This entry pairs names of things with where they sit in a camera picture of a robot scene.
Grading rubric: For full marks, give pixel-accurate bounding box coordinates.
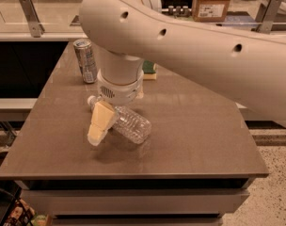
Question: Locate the brown cardboard box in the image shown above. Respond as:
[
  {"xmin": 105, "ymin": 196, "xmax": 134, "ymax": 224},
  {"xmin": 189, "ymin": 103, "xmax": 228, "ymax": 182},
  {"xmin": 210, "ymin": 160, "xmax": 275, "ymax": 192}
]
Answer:
[{"xmin": 192, "ymin": 0, "xmax": 230, "ymax": 22}]

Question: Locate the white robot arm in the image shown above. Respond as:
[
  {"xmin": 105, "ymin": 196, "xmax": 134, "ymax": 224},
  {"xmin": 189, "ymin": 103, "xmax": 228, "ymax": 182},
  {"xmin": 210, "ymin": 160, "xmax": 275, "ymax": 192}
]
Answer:
[{"xmin": 79, "ymin": 0, "xmax": 286, "ymax": 128}]

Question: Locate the left metal railing bracket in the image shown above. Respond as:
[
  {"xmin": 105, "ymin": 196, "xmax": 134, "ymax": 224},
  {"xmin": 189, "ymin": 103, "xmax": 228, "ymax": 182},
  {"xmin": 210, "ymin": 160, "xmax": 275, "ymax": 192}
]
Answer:
[{"xmin": 19, "ymin": 0, "xmax": 44, "ymax": 38}]

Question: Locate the colourful snack bag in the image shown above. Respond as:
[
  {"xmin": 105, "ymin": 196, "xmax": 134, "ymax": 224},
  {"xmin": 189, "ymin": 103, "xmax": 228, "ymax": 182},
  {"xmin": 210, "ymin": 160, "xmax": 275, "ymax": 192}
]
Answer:
[{"xmin": 2, "ymin": 199, "xmax": 52, "ymax": 226}]

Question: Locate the clear plastic water bottle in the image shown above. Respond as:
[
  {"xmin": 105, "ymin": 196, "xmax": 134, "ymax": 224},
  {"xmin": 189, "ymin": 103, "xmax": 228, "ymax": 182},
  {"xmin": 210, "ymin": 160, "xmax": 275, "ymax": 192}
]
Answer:
[{"xmin": 87, "ymin": 95, "xmax": 151, "ymax": 144}]

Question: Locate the grey table drawer base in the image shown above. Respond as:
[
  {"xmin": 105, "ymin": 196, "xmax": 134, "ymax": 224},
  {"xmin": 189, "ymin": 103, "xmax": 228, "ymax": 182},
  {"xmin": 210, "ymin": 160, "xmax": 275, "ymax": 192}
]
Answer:
[{"xmin": 22, "ymin": 188, "xmax": 249, "ymax": 226}]

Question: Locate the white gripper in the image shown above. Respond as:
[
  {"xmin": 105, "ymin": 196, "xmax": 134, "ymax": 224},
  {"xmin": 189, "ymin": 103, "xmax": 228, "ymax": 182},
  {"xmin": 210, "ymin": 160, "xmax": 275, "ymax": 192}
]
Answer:
[{"xmin": 87, "ymin": 71, "xmax": 144, "ymax": 146}]

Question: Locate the metal railing bracket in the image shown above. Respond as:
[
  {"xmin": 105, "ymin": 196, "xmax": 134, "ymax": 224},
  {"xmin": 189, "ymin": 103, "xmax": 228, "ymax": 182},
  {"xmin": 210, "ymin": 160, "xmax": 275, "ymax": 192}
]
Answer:
[
  {"xmin": 19, "ymin": 0, "xmax": 44, "ymax": 38},
  {"xmin": 255, "ymin": 0, "xmax": 283, "ymax": 34}
]

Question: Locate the right metal railing bracket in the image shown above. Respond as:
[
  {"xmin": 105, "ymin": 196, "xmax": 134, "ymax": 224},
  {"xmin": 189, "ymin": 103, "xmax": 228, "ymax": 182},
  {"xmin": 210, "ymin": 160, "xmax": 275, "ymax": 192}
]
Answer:
[{"xmin": 255, "ymin": 0, "xmax": 283, "ymax": 34}]

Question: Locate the green and yellow sponge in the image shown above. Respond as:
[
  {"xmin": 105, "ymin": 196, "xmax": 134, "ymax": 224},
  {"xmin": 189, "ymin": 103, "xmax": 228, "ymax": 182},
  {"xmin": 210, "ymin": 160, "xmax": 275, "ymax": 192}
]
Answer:
[{"xmin": 142, "ymin": 60, "xmax": 157, "ymax": 80}]

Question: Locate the silver drink can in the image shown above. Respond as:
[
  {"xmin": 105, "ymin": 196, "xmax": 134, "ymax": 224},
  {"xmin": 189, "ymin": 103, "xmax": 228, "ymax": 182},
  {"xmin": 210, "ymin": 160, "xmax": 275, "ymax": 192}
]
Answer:
[{"xmin": 73, "ymin": 39, "xmax": 97, "ymax": 84}]

